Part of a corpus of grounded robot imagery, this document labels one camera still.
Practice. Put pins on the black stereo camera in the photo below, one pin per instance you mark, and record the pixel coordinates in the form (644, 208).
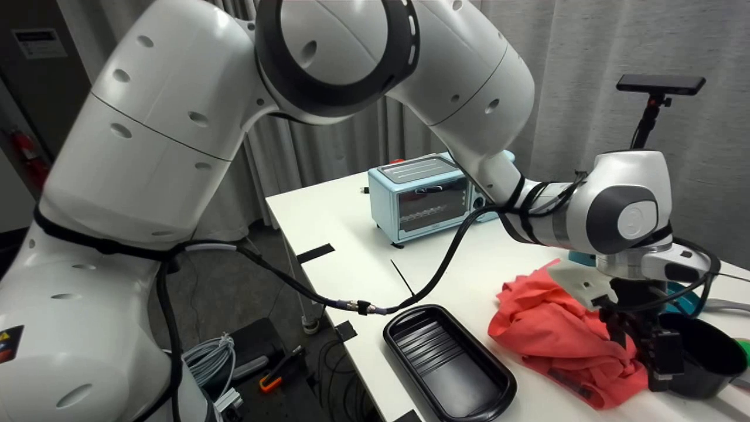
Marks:
(658, 83)

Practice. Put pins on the black tripod stand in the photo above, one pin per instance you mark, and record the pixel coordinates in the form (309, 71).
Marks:
(648, 120)

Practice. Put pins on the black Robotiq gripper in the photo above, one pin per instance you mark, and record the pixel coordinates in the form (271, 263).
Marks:
(644, 301)

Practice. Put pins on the red fire extinguisher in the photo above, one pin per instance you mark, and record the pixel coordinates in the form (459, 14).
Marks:
(23, 159)

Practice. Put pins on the small black tape piece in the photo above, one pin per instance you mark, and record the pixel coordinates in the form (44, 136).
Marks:
(346, 331)

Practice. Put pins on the teal toy frying pan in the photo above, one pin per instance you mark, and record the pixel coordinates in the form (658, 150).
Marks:
(680, 306)

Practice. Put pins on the black saucepan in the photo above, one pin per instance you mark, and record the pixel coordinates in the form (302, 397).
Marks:
(710, 358)

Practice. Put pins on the black ridged grill tray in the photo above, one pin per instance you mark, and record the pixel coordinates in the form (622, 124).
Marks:
(445, 365)

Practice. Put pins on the red cloth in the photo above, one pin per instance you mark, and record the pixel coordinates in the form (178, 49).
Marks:
(564, 336)

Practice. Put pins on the long black tape strip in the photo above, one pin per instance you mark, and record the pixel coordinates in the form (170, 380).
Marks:
(315, 251)

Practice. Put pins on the light blue toaster oven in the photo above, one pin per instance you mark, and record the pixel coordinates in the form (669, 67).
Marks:
(414, 203)

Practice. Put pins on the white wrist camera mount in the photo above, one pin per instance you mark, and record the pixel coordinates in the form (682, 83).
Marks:
(582, 285)

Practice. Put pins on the grey curtain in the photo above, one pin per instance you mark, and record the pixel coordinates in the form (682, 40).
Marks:
(576, 47)

